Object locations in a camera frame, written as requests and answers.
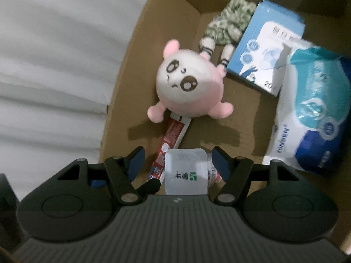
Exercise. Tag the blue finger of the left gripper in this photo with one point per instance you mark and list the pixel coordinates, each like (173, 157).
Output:
(151, 187)

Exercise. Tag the brown cardboard box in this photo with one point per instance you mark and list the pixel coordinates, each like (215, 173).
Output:
(265, 212)

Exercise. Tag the white curtain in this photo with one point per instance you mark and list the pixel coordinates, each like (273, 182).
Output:
(59, 63)

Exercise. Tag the pink round plush toy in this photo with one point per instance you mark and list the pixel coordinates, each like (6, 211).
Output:
(189, 84)

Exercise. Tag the blue white wet wipes pack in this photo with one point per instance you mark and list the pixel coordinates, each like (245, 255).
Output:
(312, 110)

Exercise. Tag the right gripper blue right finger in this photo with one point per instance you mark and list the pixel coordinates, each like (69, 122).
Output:
(222, 162)

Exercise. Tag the blue white mask box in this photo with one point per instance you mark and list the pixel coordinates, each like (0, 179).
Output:
(261, 55)

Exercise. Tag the green patterned scrunchie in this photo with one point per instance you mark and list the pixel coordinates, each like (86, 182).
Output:
(228, 26)

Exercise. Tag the small white floss box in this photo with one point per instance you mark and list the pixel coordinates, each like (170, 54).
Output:
(186, 172)

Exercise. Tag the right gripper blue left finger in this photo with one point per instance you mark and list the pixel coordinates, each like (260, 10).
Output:
(134, 162)

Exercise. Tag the red toothpaste tube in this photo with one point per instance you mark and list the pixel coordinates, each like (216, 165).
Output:
(176, 129)

